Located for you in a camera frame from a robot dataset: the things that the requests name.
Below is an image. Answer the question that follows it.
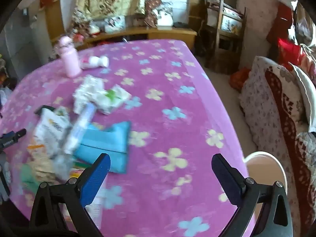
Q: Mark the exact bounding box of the yellow floral cloth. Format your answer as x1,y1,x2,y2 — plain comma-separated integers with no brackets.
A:
74,0,149,21

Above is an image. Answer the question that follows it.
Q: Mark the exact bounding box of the pink water bottle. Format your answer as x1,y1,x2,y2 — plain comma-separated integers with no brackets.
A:
55,36,82,78

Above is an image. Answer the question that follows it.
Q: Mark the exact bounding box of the green cloth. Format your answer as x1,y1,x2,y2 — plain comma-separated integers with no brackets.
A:
20,164,41,188

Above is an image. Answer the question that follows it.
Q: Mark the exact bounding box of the floral covered sofa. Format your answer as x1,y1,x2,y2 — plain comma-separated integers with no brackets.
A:
238,55,316,237

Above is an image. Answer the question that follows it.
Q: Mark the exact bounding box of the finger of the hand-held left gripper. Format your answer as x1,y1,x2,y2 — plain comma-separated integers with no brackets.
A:
0,128,27,150

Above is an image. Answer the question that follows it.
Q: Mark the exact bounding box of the white green wipes packet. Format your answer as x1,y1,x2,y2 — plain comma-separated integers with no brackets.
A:
95,84,132,115

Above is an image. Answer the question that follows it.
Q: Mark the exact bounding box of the white tissue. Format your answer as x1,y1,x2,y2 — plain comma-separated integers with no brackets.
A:
73,75,105,114

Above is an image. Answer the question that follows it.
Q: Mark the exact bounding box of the white snack packet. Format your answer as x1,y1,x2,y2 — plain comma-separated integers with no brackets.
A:
33,106,72,158

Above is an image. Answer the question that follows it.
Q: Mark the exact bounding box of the white pillow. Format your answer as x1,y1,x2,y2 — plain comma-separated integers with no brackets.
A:
289,62,316,134

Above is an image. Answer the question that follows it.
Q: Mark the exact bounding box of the beige wrapper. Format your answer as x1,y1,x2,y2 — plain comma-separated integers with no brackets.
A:
27,148,65,183

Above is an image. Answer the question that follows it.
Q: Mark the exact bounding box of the small white pill bottle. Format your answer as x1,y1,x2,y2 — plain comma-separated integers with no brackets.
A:
80,55,110,70

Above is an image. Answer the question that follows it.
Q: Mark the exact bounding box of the framed couple photo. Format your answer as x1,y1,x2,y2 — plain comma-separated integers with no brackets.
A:
104,16,126,33

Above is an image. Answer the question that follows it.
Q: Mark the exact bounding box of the grey refrigerator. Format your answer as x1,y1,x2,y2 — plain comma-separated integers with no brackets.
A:
0,17,50,70

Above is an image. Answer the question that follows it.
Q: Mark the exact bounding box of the green yellow small packet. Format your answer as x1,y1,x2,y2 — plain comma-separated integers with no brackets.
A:
70,162,92,178

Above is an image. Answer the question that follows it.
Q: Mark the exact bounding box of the wooden low cabinet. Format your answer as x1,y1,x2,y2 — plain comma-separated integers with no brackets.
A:
49,26,198,52

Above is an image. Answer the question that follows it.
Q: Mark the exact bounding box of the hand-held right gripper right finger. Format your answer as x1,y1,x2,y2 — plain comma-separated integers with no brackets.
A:
211,153,294,237

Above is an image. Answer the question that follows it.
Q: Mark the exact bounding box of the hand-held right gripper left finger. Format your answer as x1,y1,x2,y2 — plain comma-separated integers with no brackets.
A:
30,153,111,237

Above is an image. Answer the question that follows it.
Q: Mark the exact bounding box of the purple floral blanket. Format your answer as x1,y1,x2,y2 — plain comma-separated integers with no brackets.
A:
0,39,255,237

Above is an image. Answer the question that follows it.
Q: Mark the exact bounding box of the wooden chair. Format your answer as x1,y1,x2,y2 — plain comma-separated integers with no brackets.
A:
201,0,247,74

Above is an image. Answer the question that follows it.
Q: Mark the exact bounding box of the blue tissue pouch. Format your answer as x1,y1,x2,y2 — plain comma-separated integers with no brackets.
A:
74,121,131,174

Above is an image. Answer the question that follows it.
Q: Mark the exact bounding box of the large photo print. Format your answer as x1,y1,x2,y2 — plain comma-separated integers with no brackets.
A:
153,6,173,27

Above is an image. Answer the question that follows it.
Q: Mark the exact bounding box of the white medicine box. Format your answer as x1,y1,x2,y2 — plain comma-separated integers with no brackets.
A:
62,195,104,230

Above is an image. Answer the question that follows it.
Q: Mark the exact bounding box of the white blue plastic packet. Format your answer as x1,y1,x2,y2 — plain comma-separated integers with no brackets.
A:
53,103,97,181

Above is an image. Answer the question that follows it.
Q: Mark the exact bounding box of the white plastic bucket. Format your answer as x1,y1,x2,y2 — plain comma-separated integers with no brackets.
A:
243,151,288,237

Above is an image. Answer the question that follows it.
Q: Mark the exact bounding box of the orange red floor bag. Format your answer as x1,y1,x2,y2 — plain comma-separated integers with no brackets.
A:
229,67,252,92

